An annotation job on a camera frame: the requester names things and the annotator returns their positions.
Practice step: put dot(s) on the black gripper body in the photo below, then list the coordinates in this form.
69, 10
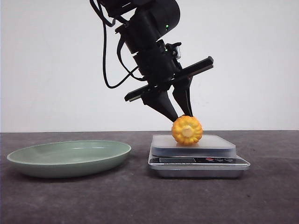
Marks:
161, 69

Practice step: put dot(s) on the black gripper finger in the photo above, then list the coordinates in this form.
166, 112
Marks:
181, 94
159, 101

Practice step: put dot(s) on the yellow corn cob piece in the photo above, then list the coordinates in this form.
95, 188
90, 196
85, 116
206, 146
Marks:
187, 130

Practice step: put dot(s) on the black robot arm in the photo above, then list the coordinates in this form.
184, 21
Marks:
143, 23

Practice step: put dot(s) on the silver digital kitchen scale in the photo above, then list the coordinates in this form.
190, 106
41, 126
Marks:
211, 157

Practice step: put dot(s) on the green oval plate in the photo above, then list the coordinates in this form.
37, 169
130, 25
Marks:
69, 158

